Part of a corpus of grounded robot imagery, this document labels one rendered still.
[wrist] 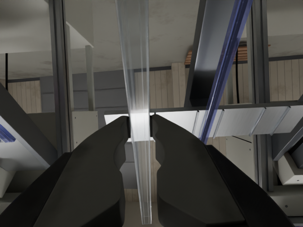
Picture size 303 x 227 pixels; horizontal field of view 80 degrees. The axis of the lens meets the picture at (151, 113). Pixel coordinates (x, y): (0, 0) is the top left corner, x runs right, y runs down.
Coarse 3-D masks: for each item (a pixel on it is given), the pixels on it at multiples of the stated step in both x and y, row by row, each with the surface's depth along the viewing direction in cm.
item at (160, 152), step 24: (168, 120) 11; (168, 144) 9; (192, 144) 9; (168, 168) 8; (192, 168) 8; (216, 168) 8; (168, 192) 7; (192, 192) 7; (216, 192) 7; (168, 216) 7; (192, 216) 6; (216, 216) 6; (240, 216) 6
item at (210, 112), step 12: (240, 0) 18; (252, 0) 18; (240, 12) 19; (240, 24) 19; (228, 36) 21; (240, 36) 20; (228, 48) 21; (228, 60) 22; (216, 72) 24; (228, 72) 23; (216, 84) 25; (216, 96) 26; (216, 108) 28; (204, 120) 30; (204, 132) 31
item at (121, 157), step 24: (120, 120) 11; (96, 144) 9; (120, 144) 10; (72, 168) 8; (96, 168) 8; (72, 192) 7; (96, 192) 7; (120, 192) 7; (48, 216) 6; (72, 216) 6; (96, 216) 6; (120, 216) 7
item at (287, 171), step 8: (288, 152) 60; (280, 160) 61; (288, 160) 58; (280, 168) 61; (288, 168) 57; (296, 168) 56; (280, 176) 61; (288, 176) 57; (296, 176) 55; (288, 184) 60; (296, 184) 60
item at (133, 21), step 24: (120, 0) 7; (144, 0) 8; (120, 24) 8; (144, 24) 8; (144, 48) 9; (144, 72) 10; (144, 96) 11; (144, 120) 12; (144, 144) 14; (144, 168) 16; (144, 192) 20; (144, 216) 24
